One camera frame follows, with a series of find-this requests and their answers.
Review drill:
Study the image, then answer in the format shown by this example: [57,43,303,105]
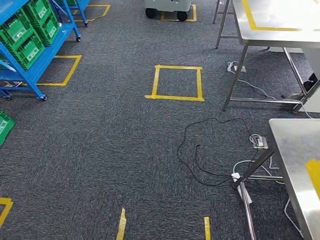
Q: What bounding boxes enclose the white power cable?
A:
[226,60,315,119]
[232,134,304,238]

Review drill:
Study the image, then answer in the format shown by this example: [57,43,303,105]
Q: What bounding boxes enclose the steel workbench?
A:
[214,0,320,113]
[232,118,320,240]

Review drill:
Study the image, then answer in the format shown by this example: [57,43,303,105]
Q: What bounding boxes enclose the silver floor socket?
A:
[251,134,269,150]

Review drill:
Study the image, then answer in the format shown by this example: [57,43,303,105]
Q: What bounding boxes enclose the blue metal shelf rack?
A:
[0,0,82,102]
[60,0,91,27]

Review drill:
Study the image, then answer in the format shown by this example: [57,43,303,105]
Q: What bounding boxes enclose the yellow tape on workbench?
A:
[305,159,320,201]

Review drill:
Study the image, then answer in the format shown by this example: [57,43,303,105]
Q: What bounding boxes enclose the white wheeled cart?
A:
[144,0,194,23]

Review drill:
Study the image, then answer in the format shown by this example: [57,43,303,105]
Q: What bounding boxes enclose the white power strip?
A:
[231,172,253,205]

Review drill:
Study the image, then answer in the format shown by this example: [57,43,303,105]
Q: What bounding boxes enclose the black floor cable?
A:
[177,117,260,187]

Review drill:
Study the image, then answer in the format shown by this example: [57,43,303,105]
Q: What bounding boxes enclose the small black object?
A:
[302,72,319,94]

